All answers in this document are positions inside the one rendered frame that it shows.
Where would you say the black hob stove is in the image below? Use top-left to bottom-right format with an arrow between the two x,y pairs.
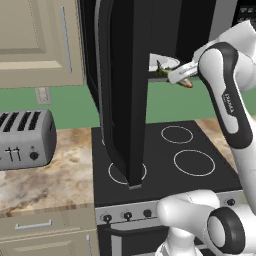
91,119 -> 256,256

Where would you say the beige drawer front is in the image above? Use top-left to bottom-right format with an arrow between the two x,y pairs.
0,208 -> 98,240

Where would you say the grey toaster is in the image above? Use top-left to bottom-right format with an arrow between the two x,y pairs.
0,108 -> 58,171

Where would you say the beige base cupboard door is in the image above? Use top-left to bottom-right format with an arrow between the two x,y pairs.
0,229 -> 101,256

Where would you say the white plate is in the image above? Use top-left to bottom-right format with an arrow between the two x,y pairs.
148,52 -> 181,73

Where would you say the beige wall cupboard door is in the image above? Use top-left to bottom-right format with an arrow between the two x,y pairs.
0,0 -> 85,90

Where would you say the silver drawer handle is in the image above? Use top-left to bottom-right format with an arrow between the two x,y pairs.
14,218 -> 54,232

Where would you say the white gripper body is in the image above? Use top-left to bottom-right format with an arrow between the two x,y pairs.
167,59 -> 201,85

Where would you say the green fish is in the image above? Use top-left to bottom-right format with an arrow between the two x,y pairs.
155,59 -> 195,89

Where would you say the white wall socket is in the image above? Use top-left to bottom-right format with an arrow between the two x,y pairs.
34,86 -> 53,106

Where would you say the silver base cupboard handle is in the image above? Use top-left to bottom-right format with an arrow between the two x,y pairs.
85,234 -> 93,256

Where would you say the black microwave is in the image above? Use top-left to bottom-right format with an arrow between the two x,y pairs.
77,0 -> 256,84

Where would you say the black oven door handle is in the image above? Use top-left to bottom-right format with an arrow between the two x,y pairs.
103,225 -> 168,236

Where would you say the black microwave door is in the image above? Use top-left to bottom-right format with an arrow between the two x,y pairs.
94,0 -> 184,190

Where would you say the silver cupboard door handle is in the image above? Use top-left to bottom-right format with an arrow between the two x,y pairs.
59,5 -> 73,75

